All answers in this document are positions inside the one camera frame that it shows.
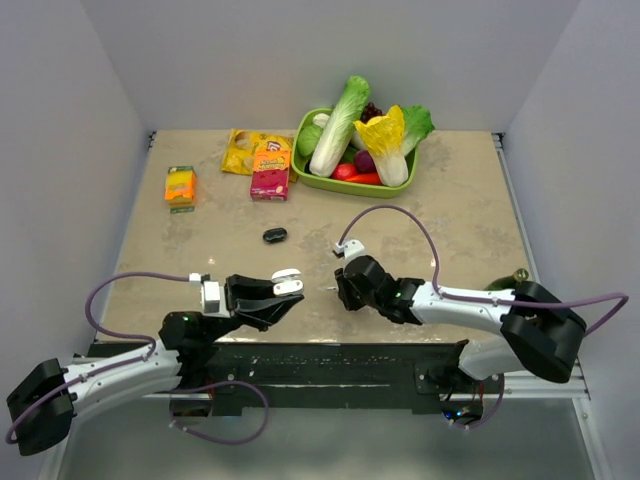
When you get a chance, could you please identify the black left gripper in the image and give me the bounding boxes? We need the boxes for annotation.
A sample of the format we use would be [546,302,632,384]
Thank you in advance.
[203,273,304,344]

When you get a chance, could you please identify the black earbud charging case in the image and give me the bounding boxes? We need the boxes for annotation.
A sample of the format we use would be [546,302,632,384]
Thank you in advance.
[262,227,288,244]

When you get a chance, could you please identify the white earbud charging case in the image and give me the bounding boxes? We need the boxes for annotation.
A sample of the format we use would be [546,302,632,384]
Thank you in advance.
[271,268,304,297]

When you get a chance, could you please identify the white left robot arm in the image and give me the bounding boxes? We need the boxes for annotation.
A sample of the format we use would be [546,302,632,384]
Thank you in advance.
[5,270,304,456]

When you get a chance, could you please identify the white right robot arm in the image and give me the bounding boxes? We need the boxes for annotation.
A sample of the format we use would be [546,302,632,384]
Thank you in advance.
[297,253,586,393]

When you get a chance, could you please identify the orange toy carrot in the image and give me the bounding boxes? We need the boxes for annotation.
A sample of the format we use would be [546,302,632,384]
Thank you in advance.
[345,173,382,185]

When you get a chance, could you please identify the green plastic tray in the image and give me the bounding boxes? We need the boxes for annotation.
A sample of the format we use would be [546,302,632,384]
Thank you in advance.
[291,108,419,199]

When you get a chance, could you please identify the red toy tomato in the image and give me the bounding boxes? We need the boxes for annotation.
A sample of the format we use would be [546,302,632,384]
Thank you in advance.
[331,163,358,181]

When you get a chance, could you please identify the purple toy onion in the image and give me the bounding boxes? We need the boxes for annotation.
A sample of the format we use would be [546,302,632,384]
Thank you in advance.
[353,150,377,174]

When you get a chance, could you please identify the red snack box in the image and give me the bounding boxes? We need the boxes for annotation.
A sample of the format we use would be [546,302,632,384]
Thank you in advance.
[249,150,291,201]

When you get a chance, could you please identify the orange sponge pack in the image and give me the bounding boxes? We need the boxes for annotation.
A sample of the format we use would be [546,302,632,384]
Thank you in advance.
[164,166,197,213]

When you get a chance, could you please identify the yellow napa cabbage toy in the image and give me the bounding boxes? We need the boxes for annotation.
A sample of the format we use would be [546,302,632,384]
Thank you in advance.
[353,105,408,188]

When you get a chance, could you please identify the green glass bottle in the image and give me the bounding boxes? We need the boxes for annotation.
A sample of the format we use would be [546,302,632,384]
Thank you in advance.
[485,268,529,291]

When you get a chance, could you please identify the yellow chips bag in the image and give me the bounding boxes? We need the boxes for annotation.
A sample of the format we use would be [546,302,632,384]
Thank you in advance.
[220,129,294,175]

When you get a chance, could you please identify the green round toy vegetable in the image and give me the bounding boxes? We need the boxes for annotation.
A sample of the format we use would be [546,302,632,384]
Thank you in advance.
[296,124,324,157]

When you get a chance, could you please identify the green napa cabbage toy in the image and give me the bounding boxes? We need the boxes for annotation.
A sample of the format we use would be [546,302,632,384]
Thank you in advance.
[309,76,371,177]

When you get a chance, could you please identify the green lettuce leaf toy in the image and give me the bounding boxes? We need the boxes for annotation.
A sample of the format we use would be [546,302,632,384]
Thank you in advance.
[401,105,435,156]

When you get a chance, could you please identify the white toy garlic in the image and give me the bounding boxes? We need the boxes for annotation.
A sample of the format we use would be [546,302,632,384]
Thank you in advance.
[312,113,330,129]

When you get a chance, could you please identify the dark toy grapes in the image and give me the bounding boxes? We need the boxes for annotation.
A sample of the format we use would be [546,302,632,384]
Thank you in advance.
[360,102,383,123]

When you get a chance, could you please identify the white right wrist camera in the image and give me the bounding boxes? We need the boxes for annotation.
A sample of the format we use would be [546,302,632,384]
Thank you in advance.
[332,239,366,263]

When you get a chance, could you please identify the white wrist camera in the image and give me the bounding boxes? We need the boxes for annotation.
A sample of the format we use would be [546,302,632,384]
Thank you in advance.
[332,239,366,263]
[188,273,222,316]

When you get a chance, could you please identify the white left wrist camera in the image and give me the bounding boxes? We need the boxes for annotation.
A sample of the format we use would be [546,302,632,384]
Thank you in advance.
[188,273,222,316]

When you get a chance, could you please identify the black base frame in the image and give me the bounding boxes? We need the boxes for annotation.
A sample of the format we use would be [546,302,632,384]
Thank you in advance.
[84,341,505,417]

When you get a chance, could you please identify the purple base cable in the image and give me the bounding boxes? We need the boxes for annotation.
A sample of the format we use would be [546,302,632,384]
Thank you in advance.
[168,379,271,445]

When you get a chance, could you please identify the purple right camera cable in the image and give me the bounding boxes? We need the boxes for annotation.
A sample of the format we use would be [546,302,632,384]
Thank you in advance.
[339,204,630,337]

